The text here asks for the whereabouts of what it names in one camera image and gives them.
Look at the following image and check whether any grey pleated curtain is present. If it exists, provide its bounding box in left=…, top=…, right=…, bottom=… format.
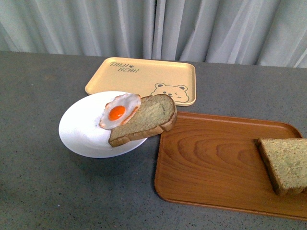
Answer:
left=0, top=0, right=307, bottom=68

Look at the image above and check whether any yellow bear tray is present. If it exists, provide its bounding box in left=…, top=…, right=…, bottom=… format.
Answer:
left=85, top=57, right=196, bottom=106

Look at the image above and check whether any white round plate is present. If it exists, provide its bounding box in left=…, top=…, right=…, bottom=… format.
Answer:
left=59, top=91, right=147, bottom=158

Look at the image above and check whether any bread slice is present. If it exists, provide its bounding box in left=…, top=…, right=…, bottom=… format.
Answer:
left=256, top=138, right=307, bottom=196
left=108, top=94, right=177, bottom=147

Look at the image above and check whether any fried egg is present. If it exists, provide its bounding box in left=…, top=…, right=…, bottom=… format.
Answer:
left=99, top=93, right=141, bottom=130

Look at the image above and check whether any brown wooden tray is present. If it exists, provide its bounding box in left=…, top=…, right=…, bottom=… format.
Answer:
left=154, top=112, right=307, bottom=220

